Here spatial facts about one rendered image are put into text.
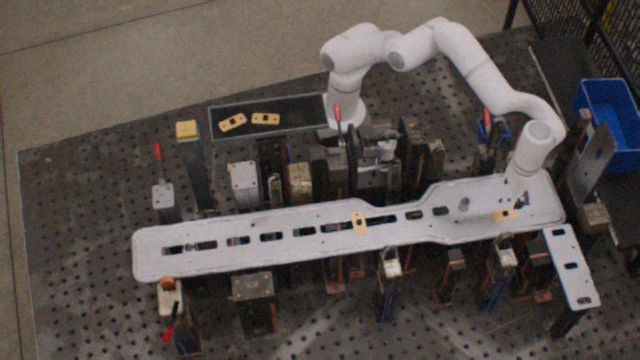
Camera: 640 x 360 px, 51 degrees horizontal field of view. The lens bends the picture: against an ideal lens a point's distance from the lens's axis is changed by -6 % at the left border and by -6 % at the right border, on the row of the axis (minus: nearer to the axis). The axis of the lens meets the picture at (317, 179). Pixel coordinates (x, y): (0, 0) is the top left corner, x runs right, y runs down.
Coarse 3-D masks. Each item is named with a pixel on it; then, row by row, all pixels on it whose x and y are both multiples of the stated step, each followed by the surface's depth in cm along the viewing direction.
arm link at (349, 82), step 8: (360, 24) 238; (368, 24) 237; (344, 32) 236; (352, 32) 234; (360, 32) 234; (368, 32) 235; (352, 72) 245; (360, 72) 245; (336, 80) 246; (344, 80) 246; (352, 80) 246; (360, 80) 247; (336, 88) 249; (344, 88) 248; (352, 88) 248
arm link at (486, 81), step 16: (480, 64) 185; (480, 80) 185; (496, 80) 185; (480, 96) 188; (496, 96) 185; (512, 96) 185; (528, 96) 186; (496, 112) 187; (528, 112) 191; (544, 112) 188; (560, 128) 187
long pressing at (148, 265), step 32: (448, 192) 223; (480, 192) 223; (544, 192) 223; (192, 224) 217; (224, 224) 217; (256, 224) 217; (288, 224) 217; (320, 224) 217; (384, 224) 217; (416, 224) 217; (448, 224) 217; (480, 224) 217; (512, 224) 217; (544, 224) 217; (160, 256) 211; (192, 256) 211; (224, 256) 211; (256, 256) 211; (288, 256) 211; (320, 256) 212
